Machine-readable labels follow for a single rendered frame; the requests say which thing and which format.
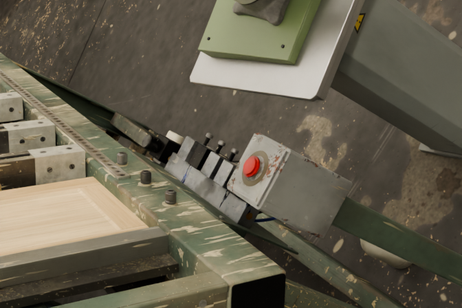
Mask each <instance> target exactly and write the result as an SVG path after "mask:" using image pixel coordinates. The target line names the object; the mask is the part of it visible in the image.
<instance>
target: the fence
mask: <svg viewBox="0 0 462 308"><path fill-rule="evenodd" d="M165 253H168V235H167V233H165V231H163V230H162V229H161V228H160V227H159V226H155V227H150V228H144V229H140V230H133V231H129V232H123V233H118V234H112V235H108V236H101V237H97V238H93V239H87V240H82V241H76V242H72V243H65V244H61V245H55V246H50V247H44V248H40V249H36V250H29V251H25V252H18V253H14V254H8V255H4V256H0V288H2V287H8V286H11V285H18V284H21V283H27V282H31V281H37V280H41V279H44V278H51V277H55V276H60V275H64V274H70V273H74V272H80V271H84V270H90V269H93V268H97V267H103V266H107V265H113V264H116V263H123V262H127V261H132V260H136V259H143V258H146V257H150V256H156V255H159V254H165Z"/></svg>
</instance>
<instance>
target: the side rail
mask: <svg viewBox="0 0 462 308"><path fill-rule="evenodd" d="M227 292H228V284H227V283H226V282H225V281H224V280H223V279H222V278H221V277H220V276H219V275H218V274H216V273H215V272H214V271H211V272H205V273H202V274H196V275H192V276H187V277H183V278H178V279H175V280H169V281H166V282H162V283H156V284H153V285H147V286H144V287H138V288H135V289H129V290H126V291H120V292H117V293H113V294H108V295H104V296H99V297H95V298H90V299H86V300H81V301H77V302H71V303H68V304H65V305H59V306H55V307H50V308H226V297H227Z"/></svg>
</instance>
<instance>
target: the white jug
mask: <svg viewBox="0 0 462 308"><path fill-rule="evenodd" d="M360 243H361V246H362V249H363V250H364V251H365V252H366V253H367V254H368V255H369V256H372V257H373V258H377V259H379V260H381V261H383V262H385V263H388V264H389V265H391V266H393V267H395V268H397V269H404V268H407V267H409V266H410V265H411V264H412V263H411V262H408V261H406V260H404V259H402V258H400V257H398V256H396V255H394V254H391V253H390V252H387V251H386V250H383V249H382V248H380V247H377V246H375V245H373V244H371V243H369V242H367V241H365V240H362V239H360Z"/></svg>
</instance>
